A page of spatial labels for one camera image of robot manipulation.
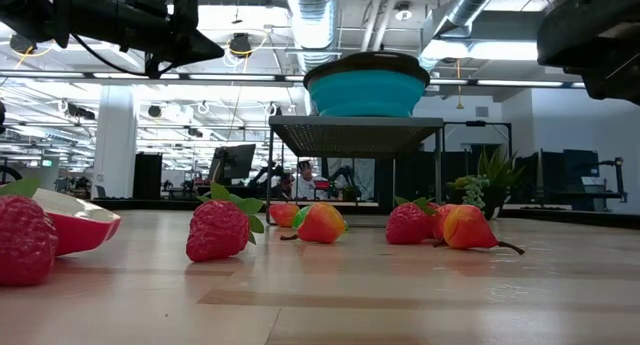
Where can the overhead light bar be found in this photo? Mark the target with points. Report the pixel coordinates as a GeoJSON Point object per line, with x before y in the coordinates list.
{"type": "Point", "coordinates": [225, 76]}

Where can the black desk with monitors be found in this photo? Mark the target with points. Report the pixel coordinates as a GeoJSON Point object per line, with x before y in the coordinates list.
{"type": "Point", "coordinates": [580, 162]}

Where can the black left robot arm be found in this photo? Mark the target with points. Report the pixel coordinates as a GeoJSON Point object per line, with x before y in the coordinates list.
{"type": "Point", "coordinates": [100, 17]}

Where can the black cabinet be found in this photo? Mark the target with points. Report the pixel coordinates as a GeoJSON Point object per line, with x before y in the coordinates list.
{"type": "Point", "coordinates": [147, 177]}

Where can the red toy apple half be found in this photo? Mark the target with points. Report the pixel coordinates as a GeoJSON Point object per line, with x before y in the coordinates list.
{"type": "Point", "coordinates": [80, 235]}

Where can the black computer monitor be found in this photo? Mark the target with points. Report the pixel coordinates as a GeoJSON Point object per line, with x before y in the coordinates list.
{"type": "Point", "coordinates": [239, 160]}

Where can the red toy strawberry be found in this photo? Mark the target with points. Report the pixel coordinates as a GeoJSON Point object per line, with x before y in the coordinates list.
{"type": "Point", "coordinates": [407, 225]}
{"type": "Point", "coordinates": [25, 240]}
{"type": "Point", "coordinates": [217, 232]}
{"type": "Point", "coordinates": [434, 206]}

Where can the grey perforated metal stand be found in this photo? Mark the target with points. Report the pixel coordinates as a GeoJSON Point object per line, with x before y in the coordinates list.
{"type": "Point", "coordinates": [352, 137]}

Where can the silver ribbed air duct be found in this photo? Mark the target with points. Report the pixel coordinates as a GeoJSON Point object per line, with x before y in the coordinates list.
{"type": "Point", "coordinates": [470, 5]}
{"type": "Point", "coordinates": [315, 15]}

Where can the spiky green potted plant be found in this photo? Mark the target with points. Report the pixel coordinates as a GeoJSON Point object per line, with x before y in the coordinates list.
{"type": "Point", "coordinates": [495, 172]}

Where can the black overhead mounted device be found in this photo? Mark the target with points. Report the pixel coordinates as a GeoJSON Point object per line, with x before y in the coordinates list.
{"type": "Point", "coordinates": [240, 45]}

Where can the blue collapsible colander grey rim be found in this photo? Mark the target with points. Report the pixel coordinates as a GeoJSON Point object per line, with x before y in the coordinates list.
{"type": "Point", "coordinates": [367, 92]}

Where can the person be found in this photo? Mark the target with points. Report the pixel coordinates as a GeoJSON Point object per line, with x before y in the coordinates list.
{"type": "Point", "coordinates": [304, 185]}

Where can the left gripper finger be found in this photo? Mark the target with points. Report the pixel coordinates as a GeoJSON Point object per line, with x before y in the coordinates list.
{"type": "Point", "coordinates": [195, 52]}
{"type": "Point", "coordinates": [197, 41]}

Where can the thin black metal frame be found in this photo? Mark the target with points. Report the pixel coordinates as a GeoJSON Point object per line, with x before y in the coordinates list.
{"type": "Point", "coordinates": [475, 123]}

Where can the orange toy peach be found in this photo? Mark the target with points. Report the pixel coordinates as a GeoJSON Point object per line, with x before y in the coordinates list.
{"type": "Point", "coordinates": [440, 222]}
{"type": "Point", "coordinates": [322, 225]}

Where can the white building column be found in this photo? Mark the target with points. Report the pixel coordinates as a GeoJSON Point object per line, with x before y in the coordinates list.
{"type": "Point", "coordinates": [115, 145]}

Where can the orange toy pear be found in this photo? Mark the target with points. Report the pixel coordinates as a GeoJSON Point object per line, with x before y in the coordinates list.
{"type": "Point", "coordinates": [284, 215]}
{"type": "Point", "coordinates": [467, 230]}

